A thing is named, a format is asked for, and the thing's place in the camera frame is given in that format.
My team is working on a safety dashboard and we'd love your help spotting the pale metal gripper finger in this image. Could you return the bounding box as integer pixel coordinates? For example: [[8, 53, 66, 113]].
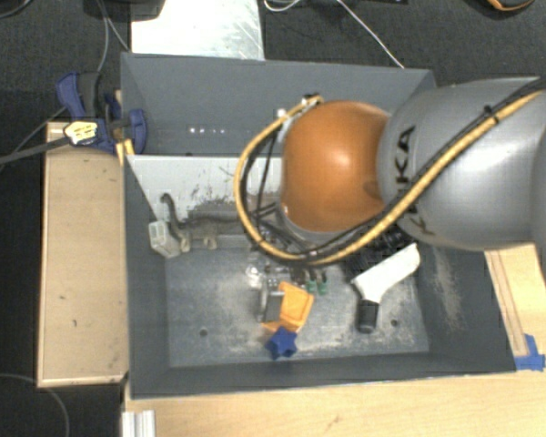
[[264, 277, 287, 323], [246, 264, 270, 323]]

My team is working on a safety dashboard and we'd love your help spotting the orange block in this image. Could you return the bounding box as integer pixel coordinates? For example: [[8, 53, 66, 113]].
[[260, 281, 316, 335]]

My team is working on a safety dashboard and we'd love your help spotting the blue star-shaped toy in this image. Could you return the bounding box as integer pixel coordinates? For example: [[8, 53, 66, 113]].
[[264, 327, 300, 361]]

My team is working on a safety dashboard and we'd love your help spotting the grey metal bin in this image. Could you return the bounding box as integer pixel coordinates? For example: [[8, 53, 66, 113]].
[[119, 52, 518, 401]]

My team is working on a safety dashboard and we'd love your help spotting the clear plastic box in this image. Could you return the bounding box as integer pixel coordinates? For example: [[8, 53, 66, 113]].
[[147, 219, 182, 259]]

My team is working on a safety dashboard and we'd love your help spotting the pale wood flat board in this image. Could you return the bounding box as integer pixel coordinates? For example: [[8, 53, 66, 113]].
[[35, 122, 131, 389]]

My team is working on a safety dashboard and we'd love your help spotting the black cylinder on white bracket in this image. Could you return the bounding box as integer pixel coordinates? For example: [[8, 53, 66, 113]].
[[349, 242, 422, 335]]

